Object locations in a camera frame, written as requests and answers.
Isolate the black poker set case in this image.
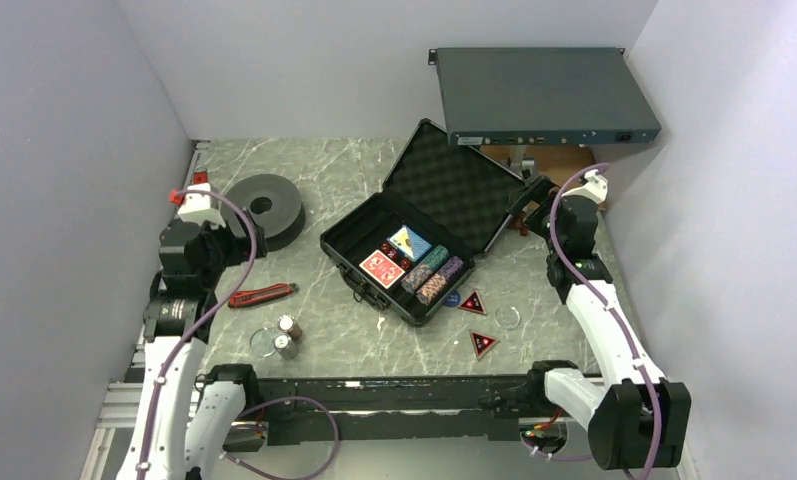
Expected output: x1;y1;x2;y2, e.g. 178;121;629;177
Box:
320;118;526;327

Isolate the orange poker chip stack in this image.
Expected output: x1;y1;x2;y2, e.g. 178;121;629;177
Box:
277;315;303;342

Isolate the grey poker chip stack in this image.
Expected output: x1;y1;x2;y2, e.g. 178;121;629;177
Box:
273;333;299;360

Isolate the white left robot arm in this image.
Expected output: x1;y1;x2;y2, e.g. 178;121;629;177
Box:
116;182;267;479

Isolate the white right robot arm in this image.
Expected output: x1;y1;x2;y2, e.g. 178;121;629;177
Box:
511;164;692;478

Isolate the metal device stand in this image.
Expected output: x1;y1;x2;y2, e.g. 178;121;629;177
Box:
507;145;535;180

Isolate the wooden base board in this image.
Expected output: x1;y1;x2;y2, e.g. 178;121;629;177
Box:
473;146;596;201

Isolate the brass red valve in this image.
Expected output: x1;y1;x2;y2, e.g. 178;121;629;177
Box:
508;212;529;237

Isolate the red black utility knife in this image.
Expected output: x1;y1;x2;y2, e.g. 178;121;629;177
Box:
227;283;298;309

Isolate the black filament spool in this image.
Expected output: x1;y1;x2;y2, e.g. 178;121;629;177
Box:
225;174;306;252

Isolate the clear round lid left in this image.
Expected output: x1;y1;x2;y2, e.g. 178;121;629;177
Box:
249;328;277;359

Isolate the clear round lid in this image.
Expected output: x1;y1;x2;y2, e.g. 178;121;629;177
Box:
494;306;522;330
249;328;277;359

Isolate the grey rack network device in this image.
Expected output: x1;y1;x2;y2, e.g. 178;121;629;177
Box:
428;47;661;147

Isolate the purple orange chip stack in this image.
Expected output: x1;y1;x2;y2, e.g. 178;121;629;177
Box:
416;256;464;306

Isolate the clear round lid right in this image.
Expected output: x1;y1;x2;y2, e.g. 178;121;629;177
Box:
494;306;522;330

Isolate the red triangle token upper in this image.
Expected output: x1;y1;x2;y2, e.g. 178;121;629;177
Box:
458;290;487;315

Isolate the red triangle token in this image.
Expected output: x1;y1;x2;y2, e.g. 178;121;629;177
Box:
469;331;499;360
458;290;487;315

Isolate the blue small blind button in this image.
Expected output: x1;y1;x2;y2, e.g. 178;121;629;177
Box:
443;291;462;308

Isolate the blue playing card deck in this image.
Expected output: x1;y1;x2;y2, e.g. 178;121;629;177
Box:
387;225;432;262

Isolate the green orange chip stack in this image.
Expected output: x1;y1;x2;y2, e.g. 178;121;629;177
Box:
401;245;450;293

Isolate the red triangle token lower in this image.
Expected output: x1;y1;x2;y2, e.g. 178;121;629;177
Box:
469;331;499;360

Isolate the red playing card deck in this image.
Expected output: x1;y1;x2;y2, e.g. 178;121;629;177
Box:
359;250;406;289

